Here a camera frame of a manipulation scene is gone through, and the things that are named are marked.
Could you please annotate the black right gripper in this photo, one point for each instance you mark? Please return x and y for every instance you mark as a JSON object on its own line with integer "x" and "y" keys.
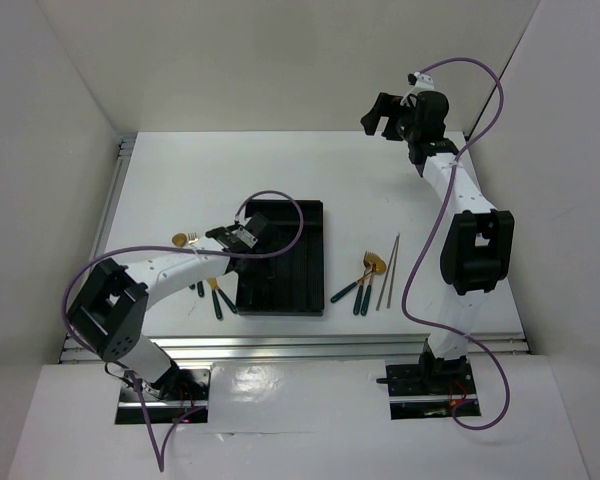
{"x": 386, "y": 105}

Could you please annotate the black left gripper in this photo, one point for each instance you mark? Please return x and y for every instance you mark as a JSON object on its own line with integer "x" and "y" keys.
{"x": 265, "y": 270}

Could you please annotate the gold knife green handle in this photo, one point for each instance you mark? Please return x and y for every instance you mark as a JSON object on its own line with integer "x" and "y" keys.
{"x": 215, "y": 298}
{"x": 229, "y": 303}

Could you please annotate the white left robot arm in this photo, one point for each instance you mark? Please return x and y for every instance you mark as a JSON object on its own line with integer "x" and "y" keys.
{"x": 107, "y": 314}

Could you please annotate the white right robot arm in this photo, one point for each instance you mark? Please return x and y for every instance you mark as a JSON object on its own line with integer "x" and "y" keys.
{"x": 476, "y": 252}

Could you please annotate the black cutlery tray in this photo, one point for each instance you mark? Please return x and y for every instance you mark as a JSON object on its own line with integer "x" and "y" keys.
{"x": 291, "y": 284}

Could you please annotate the gold fork group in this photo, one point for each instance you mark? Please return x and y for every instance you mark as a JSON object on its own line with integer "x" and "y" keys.
{"x": 367, "y": 294}
{"x": 369, "y": 263}

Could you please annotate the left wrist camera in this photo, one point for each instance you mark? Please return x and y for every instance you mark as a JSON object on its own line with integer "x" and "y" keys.
{"x": 238, "y": 236}

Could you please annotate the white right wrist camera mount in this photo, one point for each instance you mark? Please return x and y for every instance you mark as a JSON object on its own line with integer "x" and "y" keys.
{"x": 418, "y": 82}

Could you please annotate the aluminium front rail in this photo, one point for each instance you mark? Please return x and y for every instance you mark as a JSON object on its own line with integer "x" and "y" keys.
{"x": 295, "y": 348}

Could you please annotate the aluminium rail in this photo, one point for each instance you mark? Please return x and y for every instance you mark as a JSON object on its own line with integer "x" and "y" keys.
{"x": 125, "y": 150}
{"x": 295, "y": 348}

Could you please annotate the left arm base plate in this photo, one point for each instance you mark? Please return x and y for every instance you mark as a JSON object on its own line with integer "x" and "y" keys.
{"x": 187, "y": 396}

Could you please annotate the aluminium left rail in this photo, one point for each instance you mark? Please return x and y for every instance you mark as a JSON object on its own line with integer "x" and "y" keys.
{"x": 125, "y": 150}

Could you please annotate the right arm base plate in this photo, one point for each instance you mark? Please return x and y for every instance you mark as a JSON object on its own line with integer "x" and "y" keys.
{"x": 411, "y": 396}

